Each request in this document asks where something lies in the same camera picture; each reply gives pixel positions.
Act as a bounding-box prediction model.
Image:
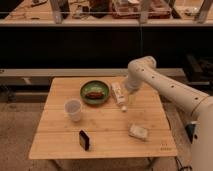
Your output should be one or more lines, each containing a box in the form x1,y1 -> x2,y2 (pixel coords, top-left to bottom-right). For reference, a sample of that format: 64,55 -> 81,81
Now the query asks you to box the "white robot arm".
125,56 -> 213,171

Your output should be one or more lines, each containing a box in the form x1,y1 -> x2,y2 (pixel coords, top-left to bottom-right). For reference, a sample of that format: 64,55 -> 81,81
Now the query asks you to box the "black standing eraser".
79,130 -> 90,151

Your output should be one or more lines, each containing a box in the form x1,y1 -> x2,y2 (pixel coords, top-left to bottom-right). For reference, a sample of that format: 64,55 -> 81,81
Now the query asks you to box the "white tube bottle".
111,82 -> 127,112

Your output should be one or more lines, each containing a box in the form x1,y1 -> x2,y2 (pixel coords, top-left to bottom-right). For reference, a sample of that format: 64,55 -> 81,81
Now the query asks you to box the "green bowl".
80,80 -> 110,106

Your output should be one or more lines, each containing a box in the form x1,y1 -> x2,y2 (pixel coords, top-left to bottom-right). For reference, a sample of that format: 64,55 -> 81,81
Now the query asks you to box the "brown food in bowl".
85,92 -> 104,99

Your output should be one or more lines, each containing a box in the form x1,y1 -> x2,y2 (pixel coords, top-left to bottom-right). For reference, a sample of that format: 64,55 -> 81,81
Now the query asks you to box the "wooden folding table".
29,77 -> 177,159

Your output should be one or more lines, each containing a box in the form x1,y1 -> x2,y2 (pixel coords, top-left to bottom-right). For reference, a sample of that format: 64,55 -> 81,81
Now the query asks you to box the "clear plastic cup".
64,99 -> 82,122

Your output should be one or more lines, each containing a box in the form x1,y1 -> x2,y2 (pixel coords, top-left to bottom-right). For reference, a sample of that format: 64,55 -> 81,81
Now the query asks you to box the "long wooden shelf bench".
0,0 -> 213,27

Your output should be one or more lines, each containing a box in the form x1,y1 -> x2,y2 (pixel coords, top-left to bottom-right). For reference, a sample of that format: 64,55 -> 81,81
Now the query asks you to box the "black cable on floor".
174,156 -> 193,171

